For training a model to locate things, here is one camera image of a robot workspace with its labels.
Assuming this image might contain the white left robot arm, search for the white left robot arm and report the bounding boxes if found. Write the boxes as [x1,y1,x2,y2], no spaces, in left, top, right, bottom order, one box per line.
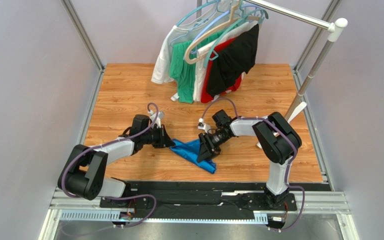
[57,111,175,200]

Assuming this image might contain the red t-shirt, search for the red t-shirt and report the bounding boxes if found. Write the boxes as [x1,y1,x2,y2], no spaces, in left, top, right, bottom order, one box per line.
[200,36,246,104]

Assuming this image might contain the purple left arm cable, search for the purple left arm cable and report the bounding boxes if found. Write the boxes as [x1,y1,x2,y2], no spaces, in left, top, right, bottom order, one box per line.
[60,102,158,231]

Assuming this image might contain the blue plastic hanger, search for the blue plastic hanger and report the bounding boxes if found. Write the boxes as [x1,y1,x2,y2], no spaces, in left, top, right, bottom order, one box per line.
[170,9,233,56]

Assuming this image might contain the white t-shirt middle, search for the white t-shirt middle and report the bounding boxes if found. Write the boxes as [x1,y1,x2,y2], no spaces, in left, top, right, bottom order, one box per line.
[170,20,259,103]

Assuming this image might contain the white t-shirt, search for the white t-shirt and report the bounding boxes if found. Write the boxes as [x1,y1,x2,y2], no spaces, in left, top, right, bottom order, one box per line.
[170,20,259,103]
[151,23,197,84]

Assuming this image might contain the teal plastic hanger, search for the teal plastic hanger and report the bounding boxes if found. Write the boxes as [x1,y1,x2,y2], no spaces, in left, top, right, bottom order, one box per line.
[194,20,254,68]

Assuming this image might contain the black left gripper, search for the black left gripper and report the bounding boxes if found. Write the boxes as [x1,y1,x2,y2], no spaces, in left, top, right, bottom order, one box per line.
[141,124,175,149]

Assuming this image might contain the teal hanger left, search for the teal hanger left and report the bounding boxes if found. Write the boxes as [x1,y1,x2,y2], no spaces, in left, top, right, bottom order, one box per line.
[176,0,219,27]

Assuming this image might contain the white t-shirt left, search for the white t-shirt left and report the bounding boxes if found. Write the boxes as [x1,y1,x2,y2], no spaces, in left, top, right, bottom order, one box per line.
[151,23,197,84]

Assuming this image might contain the blue cloth napkin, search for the blue cloth napkin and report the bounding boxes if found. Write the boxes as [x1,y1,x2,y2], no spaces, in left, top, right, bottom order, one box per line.
[169,139,216,174]

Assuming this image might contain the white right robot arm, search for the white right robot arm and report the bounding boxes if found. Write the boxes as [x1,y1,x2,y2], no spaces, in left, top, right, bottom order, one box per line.
[197,110,302,196]

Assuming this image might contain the black t-shirt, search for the black t-shirt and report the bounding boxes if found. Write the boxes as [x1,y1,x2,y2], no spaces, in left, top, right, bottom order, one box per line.
[211,24,260,84]

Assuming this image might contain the white clothes rack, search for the white clothes rack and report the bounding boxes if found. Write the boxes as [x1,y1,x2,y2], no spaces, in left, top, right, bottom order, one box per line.
[196,0,349,149]

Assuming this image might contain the green t-shirt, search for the green t-shirt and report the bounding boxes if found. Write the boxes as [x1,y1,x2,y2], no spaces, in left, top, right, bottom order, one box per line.
[168,31,226,104]

